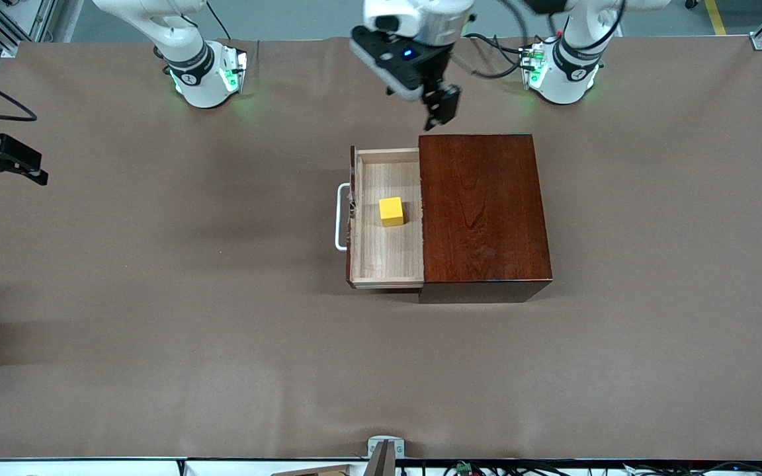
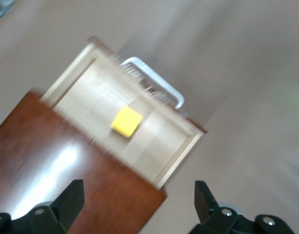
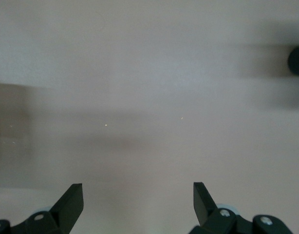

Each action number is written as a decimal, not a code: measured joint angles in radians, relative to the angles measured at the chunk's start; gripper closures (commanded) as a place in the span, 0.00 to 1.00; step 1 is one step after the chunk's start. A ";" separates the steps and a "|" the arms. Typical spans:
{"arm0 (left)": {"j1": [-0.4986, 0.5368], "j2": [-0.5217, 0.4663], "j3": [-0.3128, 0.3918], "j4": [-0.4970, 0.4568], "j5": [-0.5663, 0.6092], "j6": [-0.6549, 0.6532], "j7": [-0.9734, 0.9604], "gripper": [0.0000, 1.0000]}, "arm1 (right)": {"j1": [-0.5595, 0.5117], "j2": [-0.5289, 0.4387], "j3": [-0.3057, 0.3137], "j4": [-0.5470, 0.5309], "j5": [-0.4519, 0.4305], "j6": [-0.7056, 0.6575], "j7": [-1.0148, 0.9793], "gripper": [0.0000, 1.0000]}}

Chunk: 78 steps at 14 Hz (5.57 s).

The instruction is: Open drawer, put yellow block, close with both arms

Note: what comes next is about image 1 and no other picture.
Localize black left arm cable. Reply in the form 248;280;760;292
450;0;531;80

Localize grey upright post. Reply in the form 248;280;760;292
364;442;396;476

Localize aluminium frame with diagonal bars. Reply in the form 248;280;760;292
0;0;58;59

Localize brown table cover mat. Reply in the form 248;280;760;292
0;34;762;462

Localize black right base cable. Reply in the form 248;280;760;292
206;0;233;40

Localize yellow block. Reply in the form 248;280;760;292
379;196;405;227

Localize dark wooden drawer cabinet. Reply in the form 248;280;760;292
419;134;554;305

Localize black left base cables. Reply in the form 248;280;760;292
464;33;529;70

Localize wooden drawer with white handle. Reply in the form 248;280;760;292
335;145;425;292

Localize brown cardboard piece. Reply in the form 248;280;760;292
271;464;355;476

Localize grey metal bracket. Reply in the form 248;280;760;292
367;435;405;460

